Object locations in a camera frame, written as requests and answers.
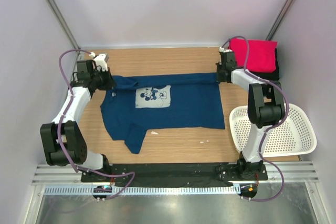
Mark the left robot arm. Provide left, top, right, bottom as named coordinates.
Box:
left=40, top=54, right=116, bottom=182

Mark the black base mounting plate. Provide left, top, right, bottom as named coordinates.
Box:
left=81, top=163, right=268, bottom=188

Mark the white slotted cable duct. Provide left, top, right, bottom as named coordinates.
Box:
left=44, top=185, right=240, bottom=196

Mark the folded pink t-shirt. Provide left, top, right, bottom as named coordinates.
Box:
left=228, top=38, right=278, bottom=73

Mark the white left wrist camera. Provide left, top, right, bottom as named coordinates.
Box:
left=89, top=52, right=109, bottom=72

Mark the aluminium rail frame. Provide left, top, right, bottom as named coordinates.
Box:
left=31, top=161, right=319, bottom=185

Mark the folded black t-shirt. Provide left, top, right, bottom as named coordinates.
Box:
left=252, top=48, right=280, bottom=81

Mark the white perforated plastic basket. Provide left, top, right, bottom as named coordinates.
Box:
left=229, top=104, right=317, bottom=157

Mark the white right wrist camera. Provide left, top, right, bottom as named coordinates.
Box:
left=218, top=47, right=232, bottom=52

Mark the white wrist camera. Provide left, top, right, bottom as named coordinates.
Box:
left=89, top=52, right=109, bottom=72
left=218, top=47, right=232, bottom=52

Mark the blue printed t-shirt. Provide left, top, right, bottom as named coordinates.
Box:
left=100, top=73, right=225, bottom=154

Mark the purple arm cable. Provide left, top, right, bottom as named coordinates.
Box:
left=220, top=36, right=290, bottom=202
left=57, top=49, right=136, bottom=199

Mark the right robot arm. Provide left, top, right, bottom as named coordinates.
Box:
left=216, top=48, right=288, bottom=182

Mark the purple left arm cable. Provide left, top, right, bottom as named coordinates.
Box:
left=57, top=49, right=136, bottom=199

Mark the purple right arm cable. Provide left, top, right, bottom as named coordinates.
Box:
left=220, top=36, right=290, bottom=202

